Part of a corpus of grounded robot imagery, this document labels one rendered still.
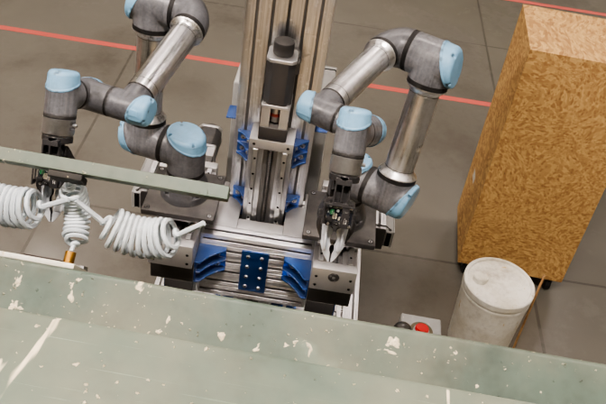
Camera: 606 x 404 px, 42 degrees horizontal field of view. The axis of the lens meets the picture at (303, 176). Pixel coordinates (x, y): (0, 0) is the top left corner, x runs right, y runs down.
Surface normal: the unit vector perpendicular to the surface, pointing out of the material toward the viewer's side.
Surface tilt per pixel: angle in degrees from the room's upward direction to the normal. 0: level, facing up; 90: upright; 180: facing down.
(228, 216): 0
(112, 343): 0
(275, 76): 90
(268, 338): 37
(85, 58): 0
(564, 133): 90
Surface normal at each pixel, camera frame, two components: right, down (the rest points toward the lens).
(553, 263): -0.15, 0.59
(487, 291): 0.12, -0.78
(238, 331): 0.03, -0.25
